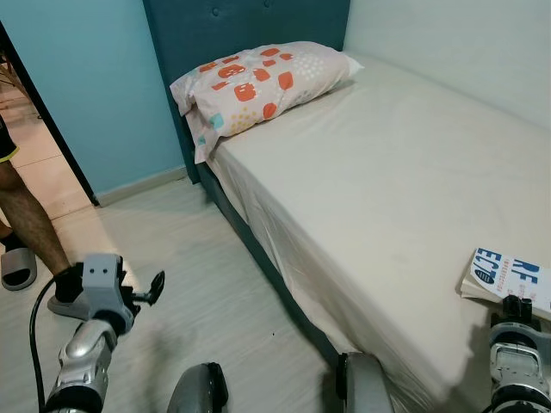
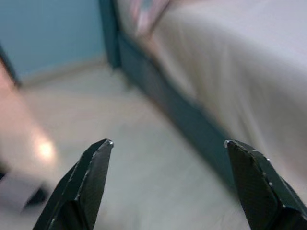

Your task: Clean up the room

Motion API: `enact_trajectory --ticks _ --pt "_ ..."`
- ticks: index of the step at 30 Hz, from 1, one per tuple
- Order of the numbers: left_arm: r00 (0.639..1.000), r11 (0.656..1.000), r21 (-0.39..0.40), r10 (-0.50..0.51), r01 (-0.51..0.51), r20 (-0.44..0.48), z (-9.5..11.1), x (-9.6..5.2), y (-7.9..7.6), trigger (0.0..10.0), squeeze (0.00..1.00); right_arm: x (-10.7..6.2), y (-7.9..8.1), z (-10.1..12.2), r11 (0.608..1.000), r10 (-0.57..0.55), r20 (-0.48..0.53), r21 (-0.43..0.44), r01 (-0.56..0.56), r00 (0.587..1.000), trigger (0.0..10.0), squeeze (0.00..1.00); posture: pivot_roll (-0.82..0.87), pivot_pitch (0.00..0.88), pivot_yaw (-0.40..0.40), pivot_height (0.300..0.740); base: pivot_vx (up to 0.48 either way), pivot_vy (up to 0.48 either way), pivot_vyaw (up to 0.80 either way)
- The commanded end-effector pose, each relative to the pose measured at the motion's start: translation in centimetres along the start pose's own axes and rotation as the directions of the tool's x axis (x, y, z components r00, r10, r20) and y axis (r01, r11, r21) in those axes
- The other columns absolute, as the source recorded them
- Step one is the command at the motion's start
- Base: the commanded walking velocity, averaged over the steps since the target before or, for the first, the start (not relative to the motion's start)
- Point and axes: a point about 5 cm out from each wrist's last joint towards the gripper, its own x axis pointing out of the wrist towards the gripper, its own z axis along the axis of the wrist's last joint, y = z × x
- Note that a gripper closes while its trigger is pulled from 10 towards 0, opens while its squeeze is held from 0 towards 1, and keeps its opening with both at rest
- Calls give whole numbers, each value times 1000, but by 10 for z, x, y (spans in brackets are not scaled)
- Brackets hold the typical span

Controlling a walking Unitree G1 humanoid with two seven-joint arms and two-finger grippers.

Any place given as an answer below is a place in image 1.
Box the white book with blue letters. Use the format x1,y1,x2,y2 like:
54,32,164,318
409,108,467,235
458,247,551,314

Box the pink pillow with orange spots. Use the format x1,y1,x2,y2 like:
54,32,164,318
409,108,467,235
169,40,365,165

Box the beige skirting board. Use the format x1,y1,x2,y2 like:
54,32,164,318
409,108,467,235
93,166,192,208

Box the teal bed base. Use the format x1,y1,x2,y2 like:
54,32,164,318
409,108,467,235
196,162,350,373

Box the dark robot left leg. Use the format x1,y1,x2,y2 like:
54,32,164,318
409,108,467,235
165,361,230,413

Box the dark robot leg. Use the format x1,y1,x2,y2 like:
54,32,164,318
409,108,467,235
165,361,230,413
335,351,393,413

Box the person in black shorts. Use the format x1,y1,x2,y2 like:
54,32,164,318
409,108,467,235
0,112,83,299

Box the dark robot right leg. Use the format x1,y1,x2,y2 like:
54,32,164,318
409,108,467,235
335,351,393,413

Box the white sheeted mattress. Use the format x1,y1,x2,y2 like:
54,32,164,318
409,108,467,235
207,53,551,413

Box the teal upholstered headboard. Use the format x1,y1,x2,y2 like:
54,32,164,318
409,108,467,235
142,0,351,183

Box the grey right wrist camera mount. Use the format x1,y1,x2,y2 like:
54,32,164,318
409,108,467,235
489,320,551,347

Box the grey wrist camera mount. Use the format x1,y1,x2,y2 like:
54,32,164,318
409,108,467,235
489,320,551,347
82,253,127,316

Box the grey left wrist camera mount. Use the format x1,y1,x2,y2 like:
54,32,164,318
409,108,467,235
82,253,127,316

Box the dark door frame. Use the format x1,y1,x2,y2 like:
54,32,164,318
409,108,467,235
0,19,102,207

